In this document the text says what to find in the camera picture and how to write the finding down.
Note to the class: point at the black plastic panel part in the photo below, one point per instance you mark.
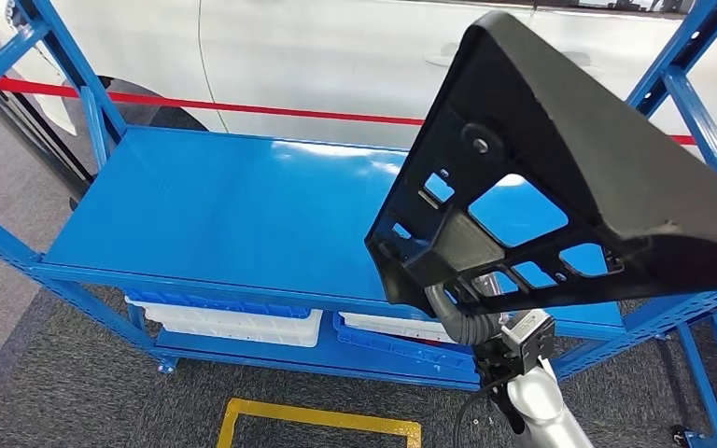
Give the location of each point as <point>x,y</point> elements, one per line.
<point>581,123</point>

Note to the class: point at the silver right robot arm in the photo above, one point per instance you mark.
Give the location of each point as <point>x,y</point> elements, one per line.
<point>544,408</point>

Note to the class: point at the blue metal shelf rack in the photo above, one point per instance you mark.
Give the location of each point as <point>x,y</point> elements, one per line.
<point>210,204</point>

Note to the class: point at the blue wheeled shelf rack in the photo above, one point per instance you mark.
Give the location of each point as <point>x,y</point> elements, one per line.
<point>700,378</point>

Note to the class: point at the red barrier belt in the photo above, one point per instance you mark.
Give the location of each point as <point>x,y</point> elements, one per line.
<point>272,110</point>

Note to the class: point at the white car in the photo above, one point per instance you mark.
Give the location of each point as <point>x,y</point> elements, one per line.
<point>303,56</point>

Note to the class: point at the black stanchion post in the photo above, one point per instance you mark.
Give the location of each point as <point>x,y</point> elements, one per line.
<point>43,143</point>

